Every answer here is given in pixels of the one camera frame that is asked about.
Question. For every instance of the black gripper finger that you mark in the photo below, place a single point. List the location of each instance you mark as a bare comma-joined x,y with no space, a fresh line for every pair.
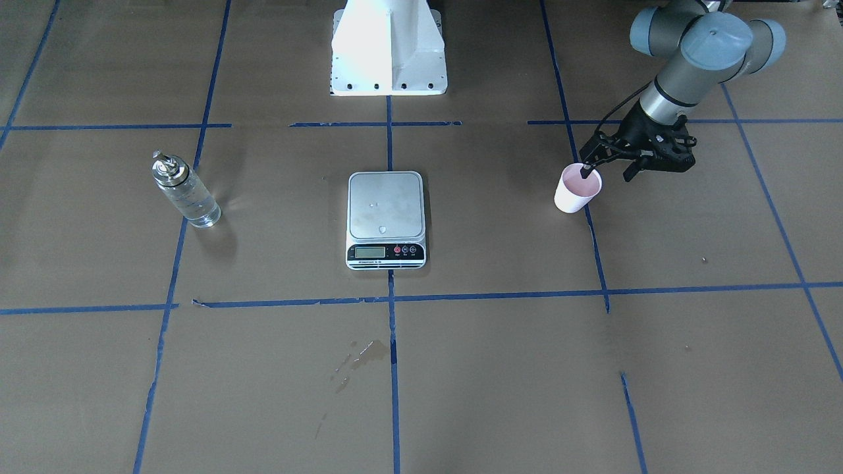
589,163
636,167

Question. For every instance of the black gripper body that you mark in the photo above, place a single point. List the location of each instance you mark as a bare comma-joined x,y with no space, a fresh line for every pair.
636,130

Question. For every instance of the pink paper cup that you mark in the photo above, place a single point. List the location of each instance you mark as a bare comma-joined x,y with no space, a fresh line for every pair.
574,191

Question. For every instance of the glass sauce bottle metal spout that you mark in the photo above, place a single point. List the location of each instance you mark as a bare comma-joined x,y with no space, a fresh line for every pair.
185,189

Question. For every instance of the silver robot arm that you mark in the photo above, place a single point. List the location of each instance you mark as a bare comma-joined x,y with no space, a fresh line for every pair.
704,46

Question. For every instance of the digital kitchen scale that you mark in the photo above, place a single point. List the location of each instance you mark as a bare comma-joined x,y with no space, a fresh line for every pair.
385,221

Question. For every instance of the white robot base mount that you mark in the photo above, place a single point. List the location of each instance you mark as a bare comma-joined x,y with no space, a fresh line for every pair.
382,48

